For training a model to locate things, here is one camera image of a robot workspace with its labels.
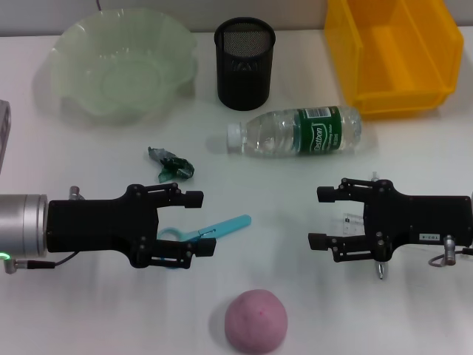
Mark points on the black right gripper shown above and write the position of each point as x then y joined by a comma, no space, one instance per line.
417,222

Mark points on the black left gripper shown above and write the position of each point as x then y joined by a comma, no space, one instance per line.
92,225

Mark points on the green plastic wrapper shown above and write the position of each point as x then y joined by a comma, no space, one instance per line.
171,166

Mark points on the clear water bottle green label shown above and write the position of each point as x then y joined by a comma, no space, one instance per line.
295,131

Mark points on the pink peach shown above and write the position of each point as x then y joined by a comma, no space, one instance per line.
256,323

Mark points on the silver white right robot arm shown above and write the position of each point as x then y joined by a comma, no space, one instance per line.
472,222

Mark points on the clear plastic ruler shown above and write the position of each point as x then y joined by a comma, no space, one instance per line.
353,223

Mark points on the blue teal scissors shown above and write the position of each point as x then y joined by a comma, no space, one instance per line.
229,223

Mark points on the black mesh pen cup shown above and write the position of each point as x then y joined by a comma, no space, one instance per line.
244,74

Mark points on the pale green glass fruit plate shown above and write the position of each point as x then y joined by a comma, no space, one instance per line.
111,66

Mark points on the yellow plastic bin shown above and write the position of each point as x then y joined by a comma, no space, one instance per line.
399,55

